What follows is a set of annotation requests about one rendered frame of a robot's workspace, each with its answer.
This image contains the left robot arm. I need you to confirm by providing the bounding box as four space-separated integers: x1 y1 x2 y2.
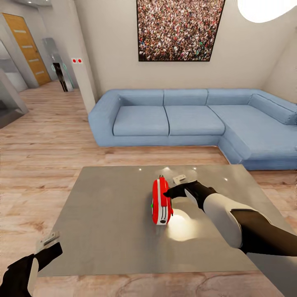
0 231 63 297

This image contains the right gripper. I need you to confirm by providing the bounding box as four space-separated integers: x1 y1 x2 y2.
163 184 183 199

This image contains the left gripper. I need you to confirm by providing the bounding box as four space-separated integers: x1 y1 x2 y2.
39 242 63 268

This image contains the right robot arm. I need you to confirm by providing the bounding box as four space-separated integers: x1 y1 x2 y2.
163 175 297 297

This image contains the radio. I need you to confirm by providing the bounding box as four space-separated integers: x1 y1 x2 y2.
152 177 174 225

